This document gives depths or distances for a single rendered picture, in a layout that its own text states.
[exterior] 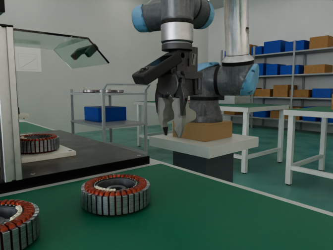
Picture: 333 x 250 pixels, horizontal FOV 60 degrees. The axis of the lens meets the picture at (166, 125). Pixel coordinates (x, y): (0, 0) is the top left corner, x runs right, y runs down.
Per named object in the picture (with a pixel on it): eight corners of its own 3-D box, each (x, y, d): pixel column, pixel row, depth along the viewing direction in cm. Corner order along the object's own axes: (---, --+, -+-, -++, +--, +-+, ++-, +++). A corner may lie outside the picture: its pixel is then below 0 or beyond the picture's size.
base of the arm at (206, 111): (205, 118, 129) (205, 95, 127) (230, 121, 116) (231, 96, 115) (178, 120, 120) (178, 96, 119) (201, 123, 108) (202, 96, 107)
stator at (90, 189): (110, 188, 56) (109, 169, 55) (161, 198, 51) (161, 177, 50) (66, 209, 46) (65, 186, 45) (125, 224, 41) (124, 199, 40)
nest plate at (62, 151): (55, 146, 86) (55, 142, 86) (76, 155, 75) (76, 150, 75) (-2, 154, 77) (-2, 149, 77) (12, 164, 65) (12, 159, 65)
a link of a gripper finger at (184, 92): (191, 114, 64) (186, 75, 64) (186, 114, 63) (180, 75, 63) (176, 117, 67) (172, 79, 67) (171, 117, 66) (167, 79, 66)
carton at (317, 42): (316, 51, 632) (317, 39, 629) (334, 49, 605) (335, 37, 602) (308, 49, 606) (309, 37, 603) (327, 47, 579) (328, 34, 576)
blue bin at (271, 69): (274, 76, 712) (275, 65, 708) (285, 75, 691) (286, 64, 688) (265, 75, 684) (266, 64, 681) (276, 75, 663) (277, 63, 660)
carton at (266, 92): (263, 96, 740) (263, 89, 738) (278, 96, 708) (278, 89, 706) (253, 96, 715) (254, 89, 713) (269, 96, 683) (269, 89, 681)
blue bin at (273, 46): (272, 55, 712) (272, 43, 708) (289, 53, 681) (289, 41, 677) (263, 54, 684) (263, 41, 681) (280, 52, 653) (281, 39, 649)
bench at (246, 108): (174, 140, 544) (174, 100, 535) (286, 162, 377) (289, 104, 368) (134, 146, 486) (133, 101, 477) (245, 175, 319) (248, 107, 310)
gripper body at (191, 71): (203, 97, 69) (203, 45, 67) (176, 97, 63) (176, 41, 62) (181, 96, 74) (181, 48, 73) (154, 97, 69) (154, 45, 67)
